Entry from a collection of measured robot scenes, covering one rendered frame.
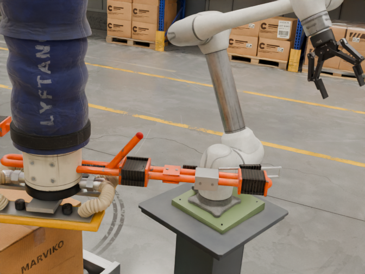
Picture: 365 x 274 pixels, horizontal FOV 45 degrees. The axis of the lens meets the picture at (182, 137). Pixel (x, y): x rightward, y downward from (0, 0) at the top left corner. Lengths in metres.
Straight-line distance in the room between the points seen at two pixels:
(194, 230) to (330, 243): 1.65
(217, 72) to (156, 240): 1.49
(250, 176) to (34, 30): 0.70
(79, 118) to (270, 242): 2.22
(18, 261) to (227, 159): 0.90
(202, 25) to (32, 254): 1.05
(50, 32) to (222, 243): 1.09
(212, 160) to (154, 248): 1.29
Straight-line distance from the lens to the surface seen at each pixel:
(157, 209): 2.02
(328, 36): 1.56
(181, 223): 1.94
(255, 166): 1.38
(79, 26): 1.20
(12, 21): 1.20
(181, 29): 1.86
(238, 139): 2.01
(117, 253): 3.00
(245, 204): 2.06
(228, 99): 2.01
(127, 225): 3.26
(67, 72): 1.21
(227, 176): 1.34
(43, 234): 1.60
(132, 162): 1.35
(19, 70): 1.22
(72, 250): 1.76
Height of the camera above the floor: 1.81
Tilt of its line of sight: 22 degrees down
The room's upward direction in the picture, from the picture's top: 4 degrees clockwise
